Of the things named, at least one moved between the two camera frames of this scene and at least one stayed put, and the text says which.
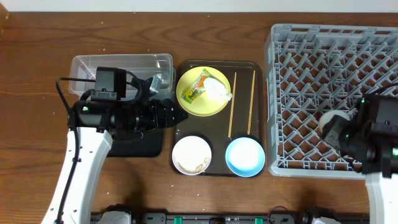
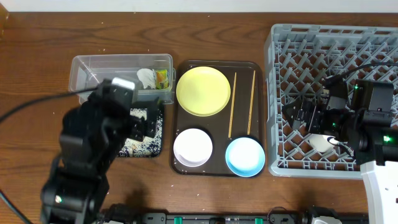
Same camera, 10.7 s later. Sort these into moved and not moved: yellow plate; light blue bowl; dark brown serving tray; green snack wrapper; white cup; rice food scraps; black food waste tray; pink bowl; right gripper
Moved: pink bowl; green snack wrapper; right gripper; white cup; rice food scraps
Not moved: black food waste tray; dark brown serving tray; yellow plate; light blue bowl
